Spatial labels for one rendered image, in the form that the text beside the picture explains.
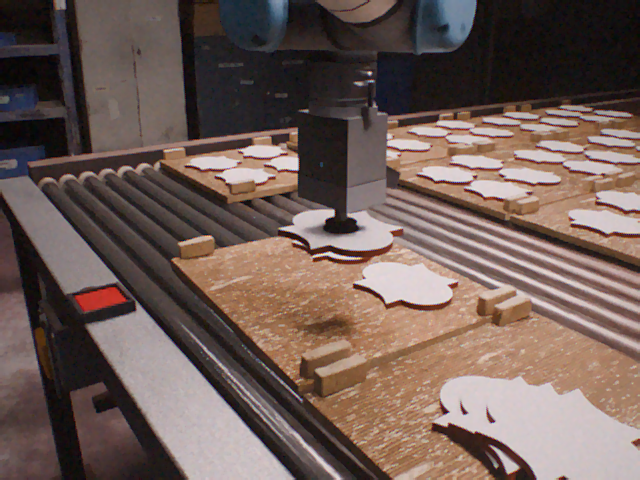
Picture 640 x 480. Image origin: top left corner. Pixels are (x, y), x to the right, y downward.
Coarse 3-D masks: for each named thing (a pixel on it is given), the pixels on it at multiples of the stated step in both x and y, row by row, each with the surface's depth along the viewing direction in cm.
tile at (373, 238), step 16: (304, 224) 73; (320, 224) 73; (368, 224) 73; (384, 224) 73; (304, 240) 69; (320, 240) 68; (336, 240) 68; (352, 240) 68; (368, 240) 68; (384, 240) 68; (352, 256) 66; (368, 256) 66
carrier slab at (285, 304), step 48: (288, 240) 103; (240, 288) 86; (288, 288) 86; (336, 288) 86; (480, 288) 85; (240, 336) 75; (288, 336) 73; (336, 336) 73; (384, 336) 73; (432, 336) 73; (288, 384) 65
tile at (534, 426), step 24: (504, 408) 55; (528, 408) 55; (552, 408) 54; (576, 408) 54; (480, 432) 52; (504, 432) 51; (528, 432) 51; (552, 432) 51; (576, 432) 51; (600, 432) 51; (624, 432) 51; (528, 456) 49; (552, 456) 48; (576, 456) 48; (600, 456) 48; (624, 456) 48
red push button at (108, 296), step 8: (112, 288) 87; (80, 296) 85; (88, 296) 85; (96, 296) 85; (104, 296) 85; (112, 296) 85; (120, 296) 85; (80, 304) 82; (88, 304) 82; (96, 304) 82; (104, 304) 82
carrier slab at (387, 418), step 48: (480, 336) 73; (528, 336) 73; (576, 336) 73; (384, 384) 63; (432, 384) 63; (528, 384) 63; (576, 384) 63; (624, 384) 63; (336, 432) 57; (384, 432) 56; (432, 432) 56
